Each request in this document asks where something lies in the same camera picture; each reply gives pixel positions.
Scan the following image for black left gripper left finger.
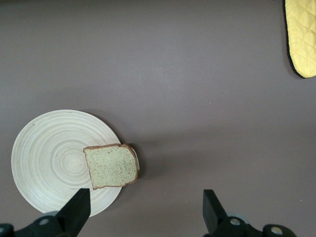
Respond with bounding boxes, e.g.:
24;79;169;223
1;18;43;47
0;188;92;237

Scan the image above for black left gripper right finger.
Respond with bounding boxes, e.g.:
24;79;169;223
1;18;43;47
202;189;296;237

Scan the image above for round light wooden plate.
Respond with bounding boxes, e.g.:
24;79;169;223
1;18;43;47
11;109;121;218

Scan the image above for brown-crusted bread slice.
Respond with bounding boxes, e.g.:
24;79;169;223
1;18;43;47
83;143;139;191

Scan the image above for yellow quilted oven mitt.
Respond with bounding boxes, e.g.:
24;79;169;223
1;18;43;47
282;0;316;79

